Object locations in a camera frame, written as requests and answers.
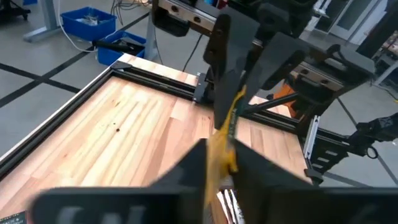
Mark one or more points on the grey desk leg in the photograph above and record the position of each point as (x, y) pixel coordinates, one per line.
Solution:
(46, 18)

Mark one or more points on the blue storage bin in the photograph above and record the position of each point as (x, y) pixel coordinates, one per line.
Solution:
(88, 23)
(109, 57)

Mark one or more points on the black chair base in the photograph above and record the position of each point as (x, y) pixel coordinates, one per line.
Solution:
(12, 12)

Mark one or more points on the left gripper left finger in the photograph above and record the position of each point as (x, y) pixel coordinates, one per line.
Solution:
(140, 205)

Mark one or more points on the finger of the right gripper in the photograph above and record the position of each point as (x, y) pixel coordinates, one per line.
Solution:
(230, 71)
(273, 62)

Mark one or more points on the grey metal post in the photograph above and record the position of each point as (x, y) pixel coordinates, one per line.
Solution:
(150, 40)

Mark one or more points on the black aluminium table frame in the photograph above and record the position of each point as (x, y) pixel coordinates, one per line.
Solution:
(149, 81)

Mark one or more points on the black tool across bin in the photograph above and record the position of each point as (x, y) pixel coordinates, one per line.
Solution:
(115, 46)

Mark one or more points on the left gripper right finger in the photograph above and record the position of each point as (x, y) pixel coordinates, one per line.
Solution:
(295, 205)

